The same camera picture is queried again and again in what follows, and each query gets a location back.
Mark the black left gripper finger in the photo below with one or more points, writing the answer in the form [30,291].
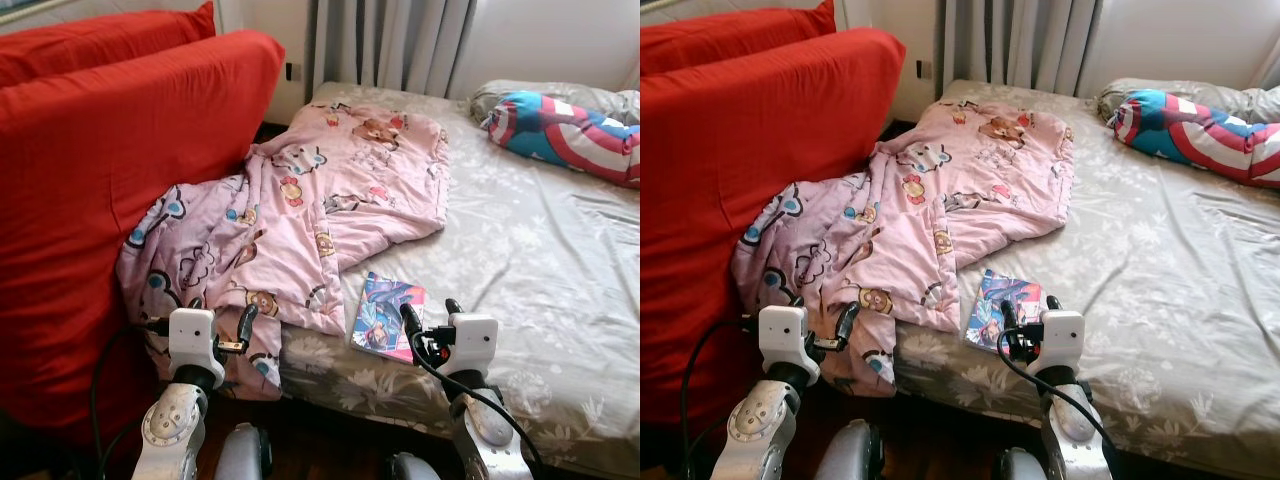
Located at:
[847,320]
[246,322]

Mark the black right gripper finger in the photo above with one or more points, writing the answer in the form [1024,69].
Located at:
[1010,316]
[453,307]
[411,320]
[1051,304]

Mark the colourful comic book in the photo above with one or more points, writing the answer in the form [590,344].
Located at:
[385,315]
[995,300]

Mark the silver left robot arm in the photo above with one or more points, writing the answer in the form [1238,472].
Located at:
[172,425]
[755,425]

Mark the bed with beige floral sheet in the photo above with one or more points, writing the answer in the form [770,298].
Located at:
[1160,260]
[530,260]

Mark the silver robot left leg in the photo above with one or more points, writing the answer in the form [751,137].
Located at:
[243,455]
[853,452]

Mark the silver robot leg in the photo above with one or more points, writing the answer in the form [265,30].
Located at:
[412,468]
[243,455]
[1020,465]
[853,452]

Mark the pink cartoon print blanket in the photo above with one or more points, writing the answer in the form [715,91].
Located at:
[300,220]
[920,220]

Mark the silver robot right leg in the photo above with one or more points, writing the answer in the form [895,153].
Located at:
[1020,465]
[412,468]

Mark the red folded mattress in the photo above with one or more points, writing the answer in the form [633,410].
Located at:
[740,180]
[100,180]

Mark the red white blue striped bolster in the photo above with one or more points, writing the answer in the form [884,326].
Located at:
[1200,135]
[560,135]

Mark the crumpled beige pillow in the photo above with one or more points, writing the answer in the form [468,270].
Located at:
[600,100]
[1230,97]

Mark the grey pleated curtain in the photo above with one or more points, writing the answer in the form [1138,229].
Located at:
[1020,45]
[390,45]

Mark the wall socket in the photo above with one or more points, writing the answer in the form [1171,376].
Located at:
[293,71]
[923,70]

